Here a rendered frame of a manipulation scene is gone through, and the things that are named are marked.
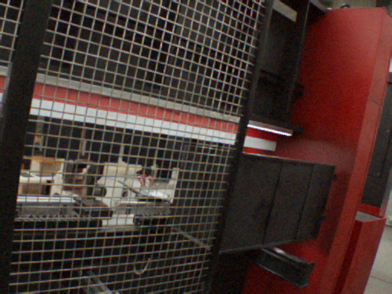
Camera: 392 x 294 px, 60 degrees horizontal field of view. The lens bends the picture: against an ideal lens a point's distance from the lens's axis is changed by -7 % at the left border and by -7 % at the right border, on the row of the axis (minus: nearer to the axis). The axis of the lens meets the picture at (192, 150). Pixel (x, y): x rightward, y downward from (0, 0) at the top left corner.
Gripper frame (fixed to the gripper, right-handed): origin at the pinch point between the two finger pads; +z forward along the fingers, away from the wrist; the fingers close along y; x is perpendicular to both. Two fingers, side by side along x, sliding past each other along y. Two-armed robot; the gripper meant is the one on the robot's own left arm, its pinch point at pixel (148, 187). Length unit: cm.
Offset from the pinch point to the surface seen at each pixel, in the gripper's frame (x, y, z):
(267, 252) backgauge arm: -42, 41, 41
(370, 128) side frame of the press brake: -89, 99, -21
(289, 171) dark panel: -67, 34, 4
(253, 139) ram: -30, 60, -26
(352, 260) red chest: -49, 127, 57
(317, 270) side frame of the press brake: -44, 86, 58
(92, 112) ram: -30, -48, -25
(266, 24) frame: -113, -34, -25
